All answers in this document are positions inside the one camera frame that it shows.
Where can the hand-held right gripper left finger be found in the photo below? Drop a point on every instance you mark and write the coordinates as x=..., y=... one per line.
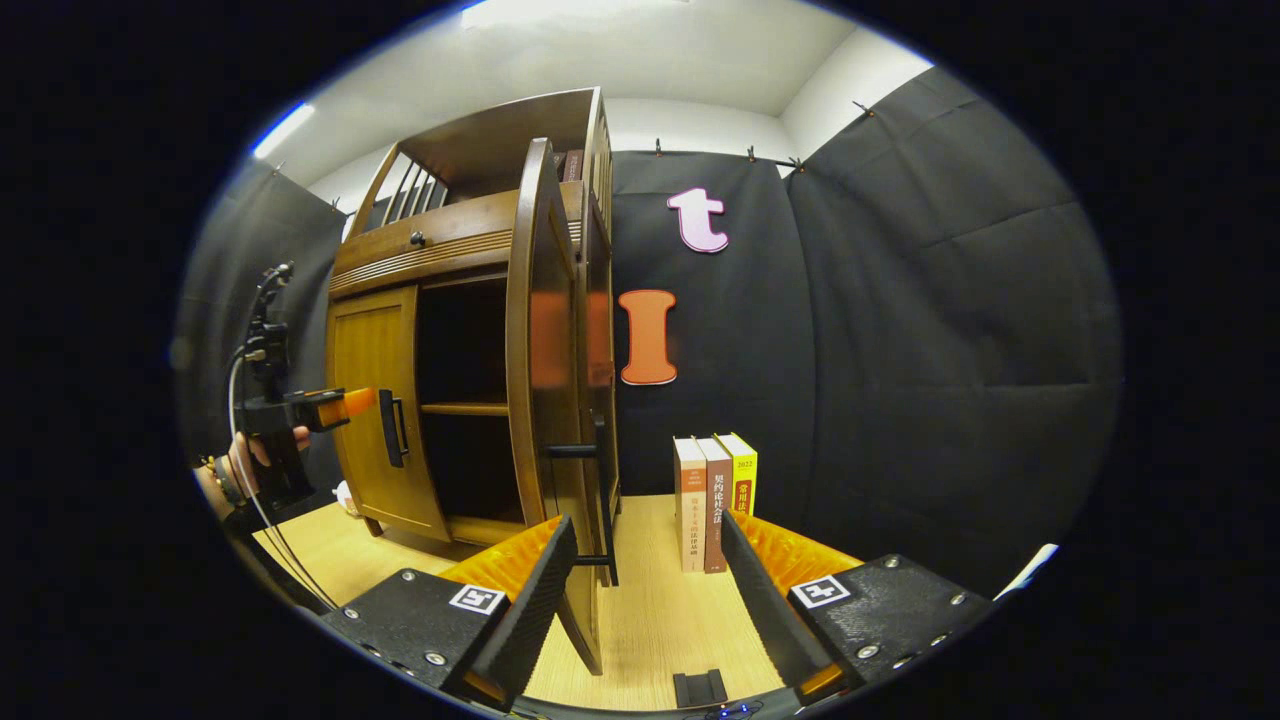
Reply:
x=530, y=620

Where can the large ceiling light panel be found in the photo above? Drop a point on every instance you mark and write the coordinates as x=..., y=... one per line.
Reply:
x=560, y=10

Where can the small white object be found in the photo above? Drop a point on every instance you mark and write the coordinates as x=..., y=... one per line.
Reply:
x=347, y=500

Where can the wooden cabinet door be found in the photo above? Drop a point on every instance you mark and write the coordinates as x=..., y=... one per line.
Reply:
x=365, y=400
x=525, y=400

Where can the yellow standing book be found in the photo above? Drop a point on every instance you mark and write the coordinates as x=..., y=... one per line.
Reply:
x=743, y=475

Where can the dark brown shelf book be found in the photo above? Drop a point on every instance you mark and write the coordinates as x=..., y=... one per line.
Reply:
x=574, y=166

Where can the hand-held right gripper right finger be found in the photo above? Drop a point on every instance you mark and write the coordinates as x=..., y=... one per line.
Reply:
x=765, y=610

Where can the wooden double-door shoe cabinet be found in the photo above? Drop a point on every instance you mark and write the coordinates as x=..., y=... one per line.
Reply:
x=500, y=140

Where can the wooden drawer with black knob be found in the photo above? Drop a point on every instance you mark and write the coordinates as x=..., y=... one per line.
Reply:
x=440, y=235

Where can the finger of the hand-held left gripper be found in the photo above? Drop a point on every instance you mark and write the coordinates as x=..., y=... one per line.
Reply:
x=350, y=405

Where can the brown standing book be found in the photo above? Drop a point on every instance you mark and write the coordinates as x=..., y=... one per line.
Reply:
x=718, y=500

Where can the beige standing book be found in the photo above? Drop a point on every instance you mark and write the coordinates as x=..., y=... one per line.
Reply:
x=690, y=500

